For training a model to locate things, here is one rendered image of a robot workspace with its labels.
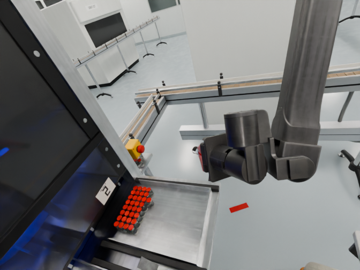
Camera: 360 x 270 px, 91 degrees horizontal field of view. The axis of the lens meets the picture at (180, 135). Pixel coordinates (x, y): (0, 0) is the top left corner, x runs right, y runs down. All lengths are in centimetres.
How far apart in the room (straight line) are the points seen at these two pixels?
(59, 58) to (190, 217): 68
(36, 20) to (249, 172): 63
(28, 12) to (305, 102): 66
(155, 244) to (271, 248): 105
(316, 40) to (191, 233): 63
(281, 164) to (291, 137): 5
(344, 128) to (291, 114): 132
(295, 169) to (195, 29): 164
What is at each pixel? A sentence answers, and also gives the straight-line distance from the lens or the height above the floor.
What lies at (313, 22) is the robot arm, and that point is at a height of 145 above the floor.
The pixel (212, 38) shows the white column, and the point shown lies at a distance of 184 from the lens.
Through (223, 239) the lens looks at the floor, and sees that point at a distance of 163.
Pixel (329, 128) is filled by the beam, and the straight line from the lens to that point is 162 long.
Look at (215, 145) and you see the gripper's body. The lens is 40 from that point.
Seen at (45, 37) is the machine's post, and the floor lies 153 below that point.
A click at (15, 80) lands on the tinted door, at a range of 60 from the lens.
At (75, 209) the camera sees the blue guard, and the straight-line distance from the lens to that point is 70.
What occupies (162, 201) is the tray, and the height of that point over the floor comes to 88.
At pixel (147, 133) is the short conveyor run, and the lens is 119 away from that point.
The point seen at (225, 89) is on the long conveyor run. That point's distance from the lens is 131.
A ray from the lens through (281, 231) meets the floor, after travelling 168.
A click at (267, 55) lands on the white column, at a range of 188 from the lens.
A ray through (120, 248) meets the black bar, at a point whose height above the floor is 90.
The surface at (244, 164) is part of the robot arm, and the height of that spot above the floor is 129.
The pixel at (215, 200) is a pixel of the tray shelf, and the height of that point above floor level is 88.
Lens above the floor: 153
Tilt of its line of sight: 38 degrees down
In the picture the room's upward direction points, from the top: 19 degrees counter-clockwise
